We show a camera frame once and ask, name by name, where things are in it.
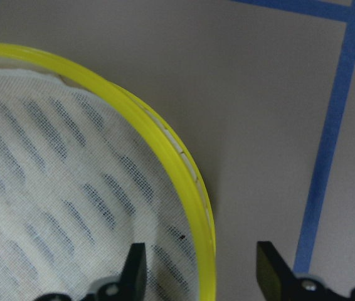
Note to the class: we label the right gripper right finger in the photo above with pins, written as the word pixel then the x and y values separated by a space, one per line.
pixel 277 281

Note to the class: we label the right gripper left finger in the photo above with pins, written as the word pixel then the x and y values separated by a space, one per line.
pixel 129 285

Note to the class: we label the yellow bamboo steamer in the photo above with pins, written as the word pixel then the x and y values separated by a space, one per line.
pixel 86 170

